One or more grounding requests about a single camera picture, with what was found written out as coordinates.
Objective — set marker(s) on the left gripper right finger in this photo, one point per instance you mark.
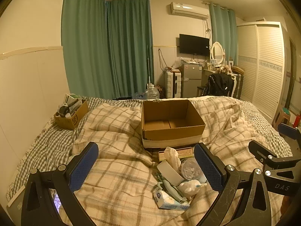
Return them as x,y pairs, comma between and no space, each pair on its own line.
253,207

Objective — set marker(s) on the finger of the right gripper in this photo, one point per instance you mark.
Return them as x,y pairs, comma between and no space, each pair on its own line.
289,131
262,154

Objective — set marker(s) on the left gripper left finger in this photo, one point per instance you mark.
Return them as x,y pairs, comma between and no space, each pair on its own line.
38,207

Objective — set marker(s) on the clear cotton swab jar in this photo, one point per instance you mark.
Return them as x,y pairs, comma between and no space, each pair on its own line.
191,170

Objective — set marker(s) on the wooden box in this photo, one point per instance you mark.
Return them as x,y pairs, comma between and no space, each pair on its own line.
182,153

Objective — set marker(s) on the tissue pack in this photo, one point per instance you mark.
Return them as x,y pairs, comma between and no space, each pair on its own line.
165,201

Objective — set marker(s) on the white cloth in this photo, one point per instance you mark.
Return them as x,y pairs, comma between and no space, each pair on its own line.
172,157

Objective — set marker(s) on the small wooden stool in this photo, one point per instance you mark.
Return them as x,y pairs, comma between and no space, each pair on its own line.
283,117

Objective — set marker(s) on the beige plaid blanket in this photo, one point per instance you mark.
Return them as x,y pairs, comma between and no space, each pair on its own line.
119,188

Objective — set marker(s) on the white louvered wardrobe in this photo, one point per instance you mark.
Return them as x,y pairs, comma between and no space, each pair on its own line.
261,54

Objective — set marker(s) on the small SF cardboard box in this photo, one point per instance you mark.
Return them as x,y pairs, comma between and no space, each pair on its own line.
71,111

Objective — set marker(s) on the white dressing table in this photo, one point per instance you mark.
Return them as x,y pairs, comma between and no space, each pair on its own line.
205,75

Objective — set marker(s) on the oval white vanity mirror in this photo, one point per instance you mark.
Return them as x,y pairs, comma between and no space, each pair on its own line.
217,54

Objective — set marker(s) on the large open cardboard box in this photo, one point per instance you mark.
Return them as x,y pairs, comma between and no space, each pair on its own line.
173,123

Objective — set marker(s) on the grey mini fridge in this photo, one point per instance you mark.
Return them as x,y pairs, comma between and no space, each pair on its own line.
190,79

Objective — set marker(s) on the white suitcase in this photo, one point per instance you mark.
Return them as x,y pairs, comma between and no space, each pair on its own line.
173,83

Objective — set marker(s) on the green curtain right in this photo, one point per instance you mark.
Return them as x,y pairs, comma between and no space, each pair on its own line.
224,30

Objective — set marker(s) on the green curtain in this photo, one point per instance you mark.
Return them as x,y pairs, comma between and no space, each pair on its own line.
224,30
107,47

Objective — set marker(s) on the large clear water bottle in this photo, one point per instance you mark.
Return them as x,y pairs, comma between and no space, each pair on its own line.
152,92

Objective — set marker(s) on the white air conditioner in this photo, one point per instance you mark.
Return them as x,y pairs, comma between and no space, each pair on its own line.
189,10

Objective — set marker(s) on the green curtain left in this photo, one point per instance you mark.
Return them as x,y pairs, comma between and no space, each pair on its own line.
107,47

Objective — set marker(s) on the black wall television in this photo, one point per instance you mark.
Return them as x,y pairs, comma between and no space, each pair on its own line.
194,45

